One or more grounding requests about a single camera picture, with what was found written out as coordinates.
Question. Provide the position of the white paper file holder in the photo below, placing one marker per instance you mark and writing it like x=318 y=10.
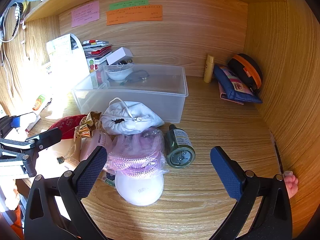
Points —
x=68 y=64

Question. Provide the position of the pink notebook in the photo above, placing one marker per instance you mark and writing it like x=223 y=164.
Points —
x=223 y=96

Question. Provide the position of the small white box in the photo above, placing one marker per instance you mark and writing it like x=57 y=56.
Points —
x=121 y=54

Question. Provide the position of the yellow lotion tube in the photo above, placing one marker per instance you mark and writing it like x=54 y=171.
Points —
x=209 y=67

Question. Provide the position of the white bowl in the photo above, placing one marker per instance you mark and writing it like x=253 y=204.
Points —
x=119 y=72

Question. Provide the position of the clear cup with sticker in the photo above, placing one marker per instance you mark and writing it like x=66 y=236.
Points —
x=99 y=138

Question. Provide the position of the dark green spray bottle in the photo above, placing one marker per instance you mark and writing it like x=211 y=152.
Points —
x=179 y=151

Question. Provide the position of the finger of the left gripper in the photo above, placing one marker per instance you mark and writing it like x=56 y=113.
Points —
x=14 y=164
x=38 y=142

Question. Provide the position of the pink sticky note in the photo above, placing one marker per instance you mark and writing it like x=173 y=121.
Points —
x=84 y=14

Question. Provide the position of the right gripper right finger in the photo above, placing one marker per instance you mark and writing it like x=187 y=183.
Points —
x=273 y=219

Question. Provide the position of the right hand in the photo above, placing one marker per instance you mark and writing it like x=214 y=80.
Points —
x=291 y=182

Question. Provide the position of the navy blue pouch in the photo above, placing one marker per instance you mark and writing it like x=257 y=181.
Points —
x=233 y=86

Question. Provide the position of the black orange round case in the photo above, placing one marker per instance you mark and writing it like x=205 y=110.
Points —
x=247 y=70

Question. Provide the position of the orange sticky note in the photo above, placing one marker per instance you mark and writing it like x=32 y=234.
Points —
x=135 y=14

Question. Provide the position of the white drawstring pouch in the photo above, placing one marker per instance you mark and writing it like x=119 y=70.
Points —
x=128 y=118

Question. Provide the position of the green sticky note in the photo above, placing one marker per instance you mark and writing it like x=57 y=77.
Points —
x=126 y=4

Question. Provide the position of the orange label tube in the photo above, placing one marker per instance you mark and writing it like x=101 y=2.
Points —
x=39 y=101

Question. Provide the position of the clear plastic storage bin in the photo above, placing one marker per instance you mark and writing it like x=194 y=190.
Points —
x=161 y=88

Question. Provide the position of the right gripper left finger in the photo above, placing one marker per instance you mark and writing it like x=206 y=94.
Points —
x=54 y=207

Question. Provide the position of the stack of books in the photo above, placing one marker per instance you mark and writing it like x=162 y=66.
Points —
x=96 y=52

